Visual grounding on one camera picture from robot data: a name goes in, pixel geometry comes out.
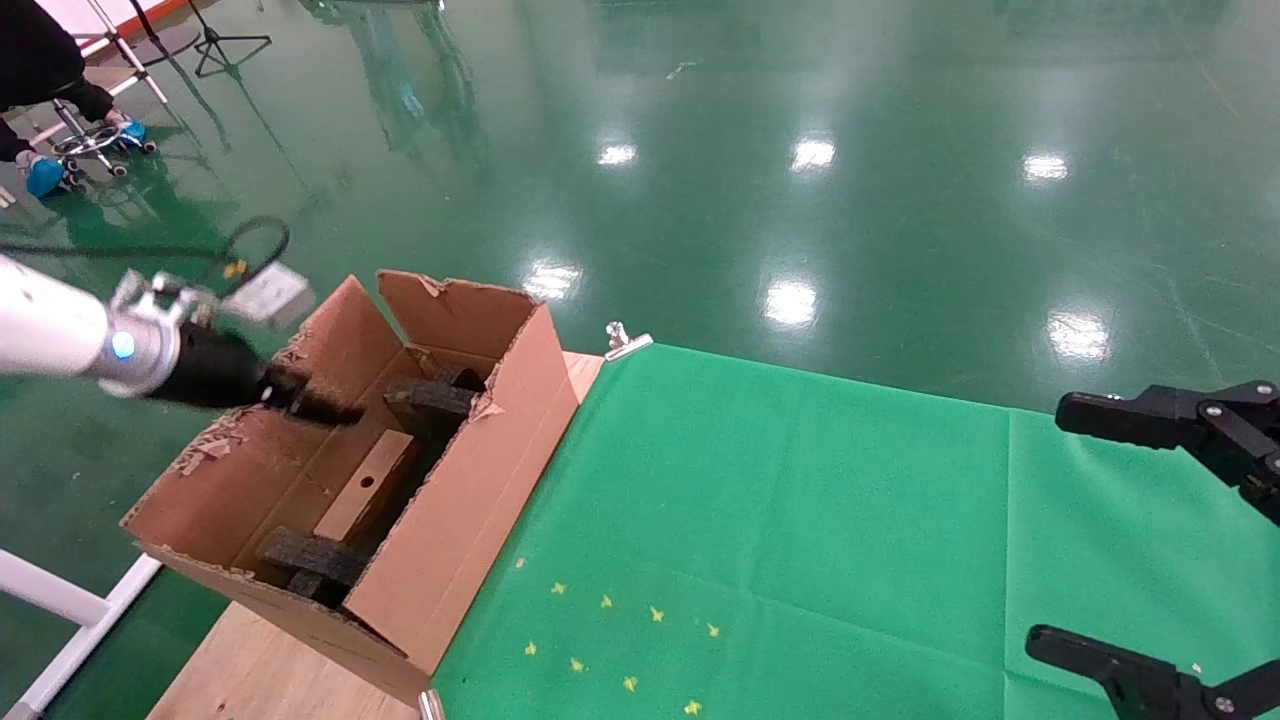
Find large open cardboard carton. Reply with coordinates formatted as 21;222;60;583
120;268;582;707

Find green table cloth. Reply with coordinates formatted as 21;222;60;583
432;340;1280;720

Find white board with orange edge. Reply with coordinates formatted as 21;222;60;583
38;0;191;46

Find black tripod stand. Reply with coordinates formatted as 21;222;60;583
185;0;274;80

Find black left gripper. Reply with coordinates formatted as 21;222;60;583
150;322;363;428

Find white metal frame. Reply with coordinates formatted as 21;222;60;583
0;548;164;720

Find rolling stool base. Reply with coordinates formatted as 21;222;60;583
48;98;159;183

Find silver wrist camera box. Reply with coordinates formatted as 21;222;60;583
118;262;314;332

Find black foam block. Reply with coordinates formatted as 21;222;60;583
257;525;372;610
384;363;492;447

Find black round-base stand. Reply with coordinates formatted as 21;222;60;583
128;0;203;67

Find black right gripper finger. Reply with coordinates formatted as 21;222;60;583
1053;380;1280;528
1024;626;1280;720

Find wooden block with hole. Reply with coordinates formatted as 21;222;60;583
313;428;419;544

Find person in black clothes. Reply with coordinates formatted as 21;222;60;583
0;0;151;199

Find white stand legs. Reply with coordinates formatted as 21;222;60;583
28;0;171;136

